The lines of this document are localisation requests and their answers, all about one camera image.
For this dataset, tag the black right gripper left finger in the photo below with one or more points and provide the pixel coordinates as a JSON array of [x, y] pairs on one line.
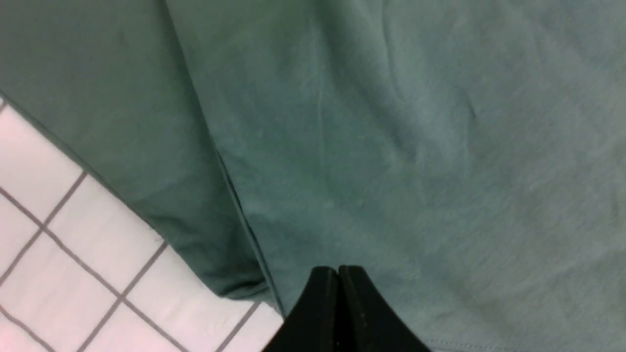
[[310, 327]]

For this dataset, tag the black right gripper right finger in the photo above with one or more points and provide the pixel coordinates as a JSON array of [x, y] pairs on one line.
[[366, 322]]

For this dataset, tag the green long-sleeved shirt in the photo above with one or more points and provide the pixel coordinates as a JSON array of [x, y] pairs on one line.
[[470, 154]]

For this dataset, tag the white grid tablecloth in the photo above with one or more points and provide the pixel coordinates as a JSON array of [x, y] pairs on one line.
[[81, 273]]

